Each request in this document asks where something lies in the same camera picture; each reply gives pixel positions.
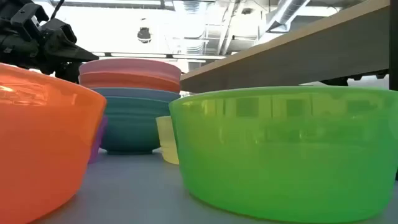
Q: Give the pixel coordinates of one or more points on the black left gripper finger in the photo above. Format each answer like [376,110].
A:
[65,46]
[68,71]

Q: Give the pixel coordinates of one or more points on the pink large bowl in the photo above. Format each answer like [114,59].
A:
[130,66]

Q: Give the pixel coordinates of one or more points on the coral large bowl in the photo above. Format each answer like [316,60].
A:
[130,83]

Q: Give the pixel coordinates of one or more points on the orange translucent small bowl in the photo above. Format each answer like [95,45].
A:
[40,140]

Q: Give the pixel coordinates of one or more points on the purple translucent small bowl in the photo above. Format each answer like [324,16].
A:
[99,140]

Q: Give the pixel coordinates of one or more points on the teal large bowl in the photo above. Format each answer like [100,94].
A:
[133,124]

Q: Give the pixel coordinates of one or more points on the yellow translucent small bowl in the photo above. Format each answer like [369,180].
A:
[168,140]

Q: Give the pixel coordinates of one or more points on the green translucent small bowl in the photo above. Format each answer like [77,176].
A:
[280,155]

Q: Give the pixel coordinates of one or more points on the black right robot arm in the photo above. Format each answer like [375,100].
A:
[335,81]

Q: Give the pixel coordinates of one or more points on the black ceiling dome fixture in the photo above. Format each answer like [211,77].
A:
[144,35]

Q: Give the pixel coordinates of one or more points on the wooden shelf with black frame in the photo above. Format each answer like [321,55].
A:
[295,56]

